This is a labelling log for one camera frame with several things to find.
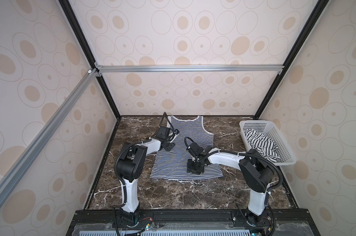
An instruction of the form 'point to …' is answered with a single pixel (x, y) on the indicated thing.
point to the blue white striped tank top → (172, 164)
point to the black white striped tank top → (265, 144)
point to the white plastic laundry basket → (286, 156)
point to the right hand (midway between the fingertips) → (191, 170)
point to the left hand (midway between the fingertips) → (172, 139)
